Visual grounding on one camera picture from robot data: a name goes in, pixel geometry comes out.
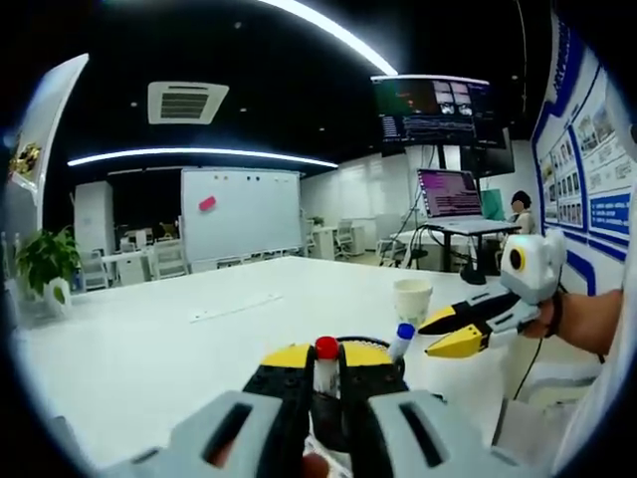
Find whiteboard on stand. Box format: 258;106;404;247
179;167;305;264

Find ceiling air conditioner vent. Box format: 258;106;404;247
147;82;230;125

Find person's white shirt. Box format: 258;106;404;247
549;293;637;474

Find wall mounted dark monitor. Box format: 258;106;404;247
370;74;517;176

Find white office desk cluster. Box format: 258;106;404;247
301;216;379;263
79;228;190;290

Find white paper cup green print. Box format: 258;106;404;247
393;278;433;328

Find potted green plant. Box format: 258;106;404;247
14;226;81;318

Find blue whiteboard marker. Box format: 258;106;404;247
386;322;417;360

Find white tall cabinet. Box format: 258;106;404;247
73;180;114;255

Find person's left hand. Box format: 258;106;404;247
301;451;332;478

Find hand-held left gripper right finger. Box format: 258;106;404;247
337;341;543;478

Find teal panel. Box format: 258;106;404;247
480;186;508;220

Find black mesh pen holder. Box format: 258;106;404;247
311;334;408;452

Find person's right hand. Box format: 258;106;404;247
520;293;559;341

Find red whiteboard marker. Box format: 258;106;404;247
312;336;345;399

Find blue white wall display board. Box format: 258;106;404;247
530;9;637;295

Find black cable bundle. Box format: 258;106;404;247
378;223;449;268

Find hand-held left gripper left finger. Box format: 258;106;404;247
106;342;316;478

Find white chair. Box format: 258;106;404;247
492;358;603;449

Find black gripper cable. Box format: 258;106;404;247
515;328;544;399

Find grey standing desk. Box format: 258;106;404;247
415;218;524;285

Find gold ornaments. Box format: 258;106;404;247
8;141;42;175

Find white curved display stand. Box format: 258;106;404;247
7;53;90;200

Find ceiling light strip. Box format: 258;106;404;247
67;146;339;168
258;0;399;76

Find purple screen laptop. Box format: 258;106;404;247
416;167;523;234

